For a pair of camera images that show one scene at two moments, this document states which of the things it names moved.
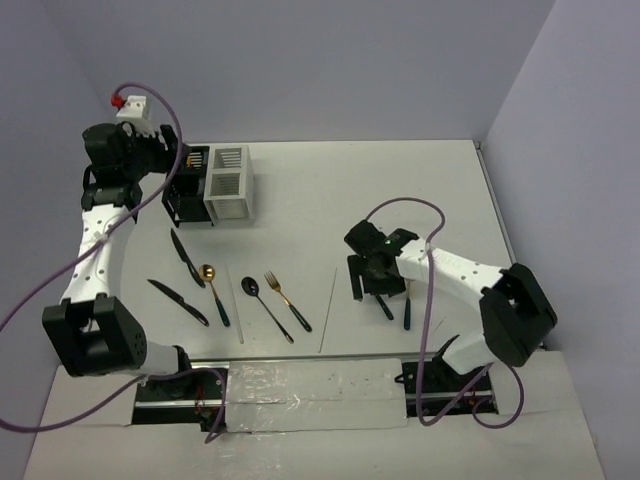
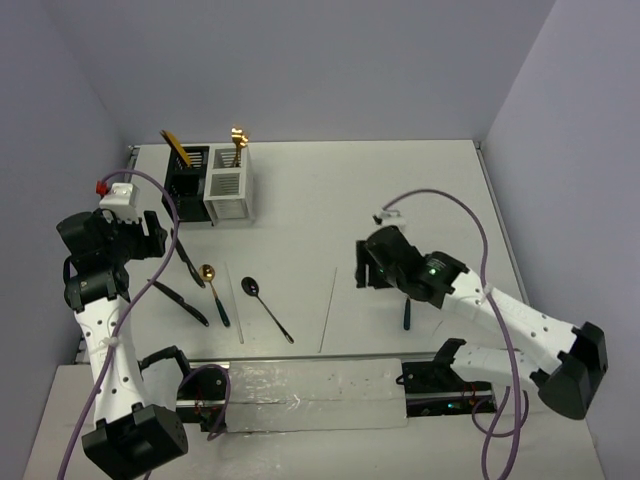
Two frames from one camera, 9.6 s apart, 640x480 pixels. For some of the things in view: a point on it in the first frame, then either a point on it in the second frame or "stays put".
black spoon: [250, 285] stays put
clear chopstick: [234, 306] stays put
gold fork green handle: [384, 307] → [237, 134]
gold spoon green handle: [407, 313] stays put
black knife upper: [183, 255] stays put
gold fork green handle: [297, 313] → [243, 143]
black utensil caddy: [184, 198] stays put
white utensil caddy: [230, 183] stays put
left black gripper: [166, 159] → [151, 245]
